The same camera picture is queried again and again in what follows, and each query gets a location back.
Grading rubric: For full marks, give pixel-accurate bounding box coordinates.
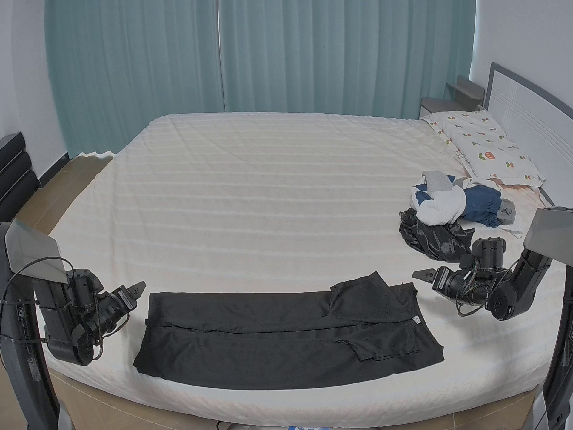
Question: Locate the pile of clothes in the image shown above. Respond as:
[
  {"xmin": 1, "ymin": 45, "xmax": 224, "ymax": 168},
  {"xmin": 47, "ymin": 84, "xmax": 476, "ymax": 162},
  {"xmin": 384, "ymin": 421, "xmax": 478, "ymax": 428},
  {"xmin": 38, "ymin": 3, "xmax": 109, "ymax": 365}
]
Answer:
[{"xmin": 411, "ymin": 170, "xmax": 523, "ymax": 241}]

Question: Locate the white printed pillow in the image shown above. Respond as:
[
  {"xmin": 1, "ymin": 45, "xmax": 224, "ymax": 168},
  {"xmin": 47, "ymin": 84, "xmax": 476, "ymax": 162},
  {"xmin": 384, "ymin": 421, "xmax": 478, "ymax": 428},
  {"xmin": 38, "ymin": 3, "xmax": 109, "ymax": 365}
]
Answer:
[{"xmin": 420, "ymin": 109, "xmax": 547, "ymax": 187}]

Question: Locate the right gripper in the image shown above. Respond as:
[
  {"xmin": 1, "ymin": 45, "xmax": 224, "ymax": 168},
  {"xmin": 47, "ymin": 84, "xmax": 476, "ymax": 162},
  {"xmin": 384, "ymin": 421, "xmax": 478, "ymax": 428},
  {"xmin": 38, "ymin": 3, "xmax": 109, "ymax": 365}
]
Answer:
[{"xmin": 412, "ymin": 267, "xmax": 472, "ymax": 304}]

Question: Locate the bed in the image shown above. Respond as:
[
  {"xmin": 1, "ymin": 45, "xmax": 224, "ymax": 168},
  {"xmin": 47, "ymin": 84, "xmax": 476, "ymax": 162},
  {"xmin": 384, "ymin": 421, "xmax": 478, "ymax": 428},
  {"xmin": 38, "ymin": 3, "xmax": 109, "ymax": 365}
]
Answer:
[{"xmin": 9, "ymin": 62, "xmax": 573, "ymax": 424}]

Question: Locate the black chest of drawers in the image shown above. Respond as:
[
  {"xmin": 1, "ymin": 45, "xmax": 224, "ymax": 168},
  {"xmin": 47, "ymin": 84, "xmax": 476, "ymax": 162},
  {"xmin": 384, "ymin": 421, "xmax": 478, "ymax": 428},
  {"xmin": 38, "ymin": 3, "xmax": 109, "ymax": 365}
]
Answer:
[{"xmin": 0, "ymin": 133, "xmax": 38, "ymax": 223}]

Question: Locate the black cable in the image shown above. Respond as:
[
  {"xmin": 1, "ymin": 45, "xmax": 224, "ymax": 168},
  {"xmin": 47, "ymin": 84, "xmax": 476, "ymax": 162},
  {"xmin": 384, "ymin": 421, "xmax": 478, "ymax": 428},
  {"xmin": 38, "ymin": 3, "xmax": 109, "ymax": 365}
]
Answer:
[
  {"xmin": 456, "ymin": 300, "xmax": 491, "ymax": 318},
  {"xmin": 4, "ymin": 256, "xmax": 76, "ymax": 305}
]

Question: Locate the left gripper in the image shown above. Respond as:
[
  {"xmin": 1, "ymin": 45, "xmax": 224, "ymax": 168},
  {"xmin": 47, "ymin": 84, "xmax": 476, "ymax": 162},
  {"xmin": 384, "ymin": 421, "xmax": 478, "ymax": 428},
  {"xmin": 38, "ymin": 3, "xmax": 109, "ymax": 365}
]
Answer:
[{"xmin": 99, "ymin": 280, "xmax": 147, "ymax": 323}]

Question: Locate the blue-green curtain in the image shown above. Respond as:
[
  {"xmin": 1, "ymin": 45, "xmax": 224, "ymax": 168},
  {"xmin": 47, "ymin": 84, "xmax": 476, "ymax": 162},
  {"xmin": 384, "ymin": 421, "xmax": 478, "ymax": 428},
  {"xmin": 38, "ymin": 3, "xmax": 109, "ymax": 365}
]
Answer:
[
  {"xmin": 45, "ymin": 0, "xmax": 224, "ymax": 153},
  {"xmin": 218, "ymin": 0, "xmax": 476, "ymax": 120}
]

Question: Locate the black satin garment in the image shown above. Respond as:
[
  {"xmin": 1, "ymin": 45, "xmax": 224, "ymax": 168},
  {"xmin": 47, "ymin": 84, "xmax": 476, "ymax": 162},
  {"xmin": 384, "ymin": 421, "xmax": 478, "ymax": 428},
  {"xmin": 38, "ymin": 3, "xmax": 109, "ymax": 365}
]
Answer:
[{"xmin": 398, "ymin": 208, "xmax": 475, "ymax": 263}]

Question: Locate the black T-shirt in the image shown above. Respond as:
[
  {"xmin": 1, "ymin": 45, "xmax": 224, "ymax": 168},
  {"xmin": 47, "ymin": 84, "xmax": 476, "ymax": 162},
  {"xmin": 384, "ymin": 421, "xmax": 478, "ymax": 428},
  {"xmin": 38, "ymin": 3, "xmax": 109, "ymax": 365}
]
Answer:
[{"xmin": 133, "ymin": 272, "xmax": 445, "ymax": 382}]

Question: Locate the grey bedside table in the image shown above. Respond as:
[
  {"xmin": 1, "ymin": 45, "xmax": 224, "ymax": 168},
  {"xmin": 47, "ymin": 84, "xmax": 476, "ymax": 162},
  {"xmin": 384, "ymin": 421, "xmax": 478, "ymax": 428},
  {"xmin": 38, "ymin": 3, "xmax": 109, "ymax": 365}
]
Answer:
[{"xmin": 421, "ymin": 75, "xmax": 485, "ymax": 116}]

